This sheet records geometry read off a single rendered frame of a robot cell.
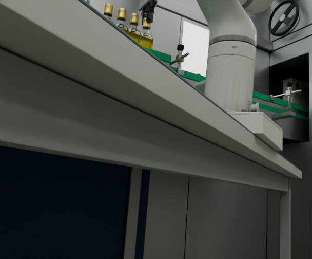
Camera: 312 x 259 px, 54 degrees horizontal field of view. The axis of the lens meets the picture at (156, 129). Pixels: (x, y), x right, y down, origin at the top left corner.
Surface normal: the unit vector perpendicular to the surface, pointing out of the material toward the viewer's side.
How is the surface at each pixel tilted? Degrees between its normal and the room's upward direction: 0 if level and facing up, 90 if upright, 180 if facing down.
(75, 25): 90
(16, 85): 90
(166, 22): 90
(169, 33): 90
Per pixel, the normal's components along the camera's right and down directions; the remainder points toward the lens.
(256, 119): -0.50, -0.19
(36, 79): 0.86, -0.02
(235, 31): -0.14, -0.12
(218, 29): -0.70, -0.11
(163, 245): 0.49, -0.11
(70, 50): -0.08, 0.98
